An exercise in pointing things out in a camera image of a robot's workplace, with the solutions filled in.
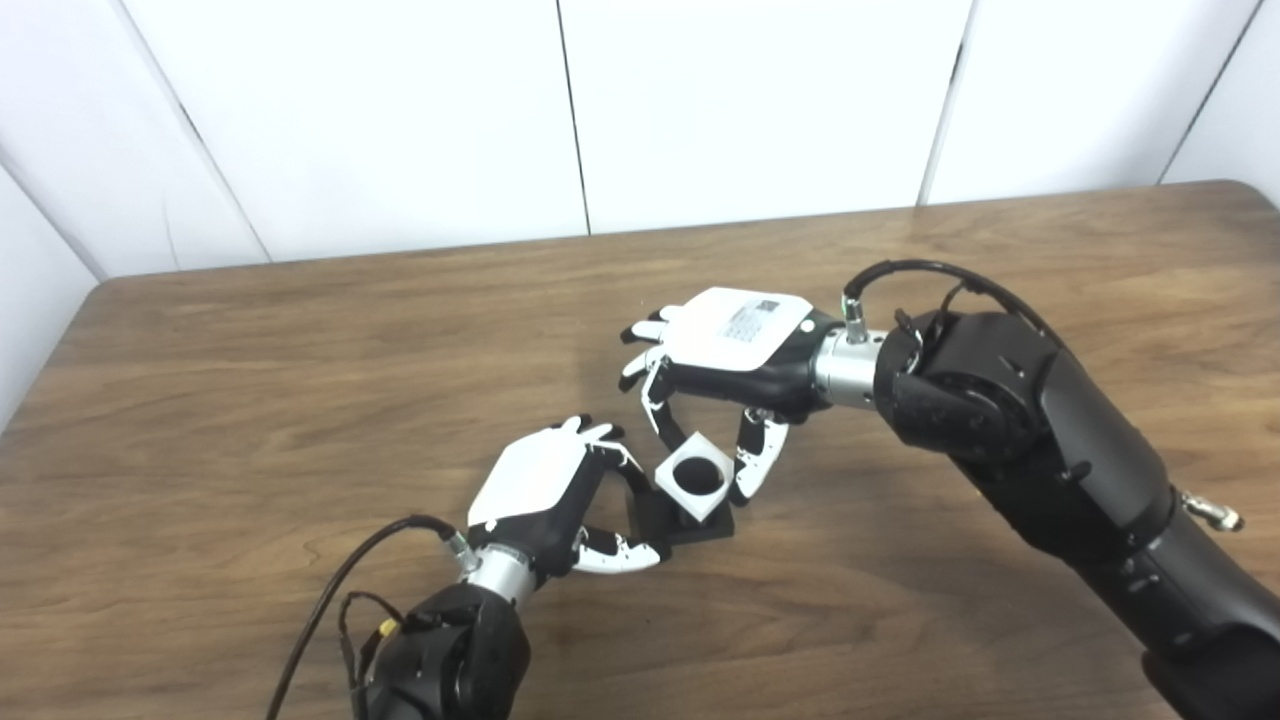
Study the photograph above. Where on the white and black right hand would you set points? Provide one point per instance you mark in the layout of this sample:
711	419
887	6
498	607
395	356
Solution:
740	345

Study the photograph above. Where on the white and black left hand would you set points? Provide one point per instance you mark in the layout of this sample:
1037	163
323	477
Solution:
530	480

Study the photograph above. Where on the black peg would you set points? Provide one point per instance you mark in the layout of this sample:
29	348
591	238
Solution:
655	520

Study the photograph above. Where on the white square piece with hole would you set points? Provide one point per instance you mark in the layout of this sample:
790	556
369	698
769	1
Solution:
675	492

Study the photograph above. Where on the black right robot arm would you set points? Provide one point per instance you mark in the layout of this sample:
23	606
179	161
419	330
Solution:
1050	440

